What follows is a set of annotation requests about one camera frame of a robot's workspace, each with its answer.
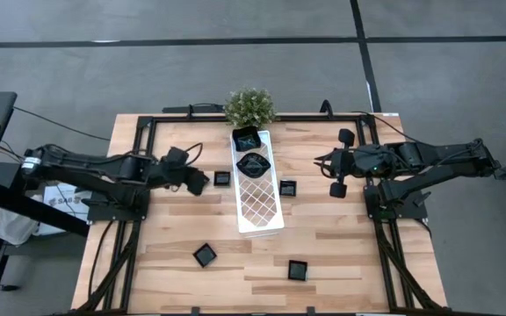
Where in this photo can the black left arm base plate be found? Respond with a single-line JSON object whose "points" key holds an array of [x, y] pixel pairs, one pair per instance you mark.
{"points": [[117, 214]]}

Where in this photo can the black wavy square plate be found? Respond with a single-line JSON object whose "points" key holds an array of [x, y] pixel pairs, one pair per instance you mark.
{"points": [[247, 139]]}

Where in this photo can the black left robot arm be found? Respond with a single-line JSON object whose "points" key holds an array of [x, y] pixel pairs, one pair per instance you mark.
{"points": [[90, 164]]}

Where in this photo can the green potted plant black pot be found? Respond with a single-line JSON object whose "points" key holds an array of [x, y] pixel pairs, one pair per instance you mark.
{"points": [[249, 107]]}

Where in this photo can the black frame clip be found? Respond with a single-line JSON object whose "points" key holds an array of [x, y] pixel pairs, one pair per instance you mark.
{"points": [[310, 311], [196, 311]]}

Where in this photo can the black pointed oval plate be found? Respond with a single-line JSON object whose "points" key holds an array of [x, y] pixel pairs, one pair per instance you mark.
{"points": [[253, 166]]}

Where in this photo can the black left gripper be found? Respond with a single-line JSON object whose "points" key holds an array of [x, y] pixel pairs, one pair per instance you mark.
{"points": [[178, 169]]}

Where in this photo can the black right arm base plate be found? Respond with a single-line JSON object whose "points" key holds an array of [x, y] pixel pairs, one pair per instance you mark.
{"points": [[411, 214]]}

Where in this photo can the small black square plate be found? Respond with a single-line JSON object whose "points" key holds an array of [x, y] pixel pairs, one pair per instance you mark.
{"points": [[221, 178], [287, 188], [298, 270], [204, 255]]}

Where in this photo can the white lattice rack on legs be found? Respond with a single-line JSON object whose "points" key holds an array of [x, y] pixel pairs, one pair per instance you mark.
{"points": [[262, 230]]}

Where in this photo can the white plastic bag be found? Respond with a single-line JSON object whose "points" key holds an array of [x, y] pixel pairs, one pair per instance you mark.
{"points": [[11, 228]]}

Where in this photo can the white printed box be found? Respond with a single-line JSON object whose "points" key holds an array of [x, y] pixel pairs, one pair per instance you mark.
{"points": [[59, 202]]}

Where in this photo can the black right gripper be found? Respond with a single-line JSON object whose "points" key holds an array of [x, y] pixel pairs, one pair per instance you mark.
{"points": [[363, 160]]}

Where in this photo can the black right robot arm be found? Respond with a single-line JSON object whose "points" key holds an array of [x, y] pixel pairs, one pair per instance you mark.
{"points": [[446, 153]]}

